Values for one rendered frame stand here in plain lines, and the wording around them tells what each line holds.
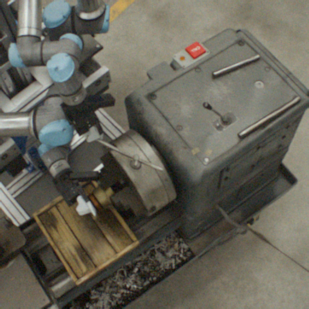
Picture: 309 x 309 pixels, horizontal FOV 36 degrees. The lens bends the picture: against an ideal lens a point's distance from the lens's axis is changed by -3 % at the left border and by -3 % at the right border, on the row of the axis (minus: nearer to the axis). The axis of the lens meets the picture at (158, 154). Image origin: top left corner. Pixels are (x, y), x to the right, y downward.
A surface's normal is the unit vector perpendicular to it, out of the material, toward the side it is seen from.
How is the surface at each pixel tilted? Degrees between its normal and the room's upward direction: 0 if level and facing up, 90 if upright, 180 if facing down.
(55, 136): 89
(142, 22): 0
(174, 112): 0
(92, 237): 0
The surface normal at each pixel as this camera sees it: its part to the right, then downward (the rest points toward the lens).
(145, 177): 0.27, 0.01
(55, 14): -0.17, -0.43
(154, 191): 0.44, 0.33
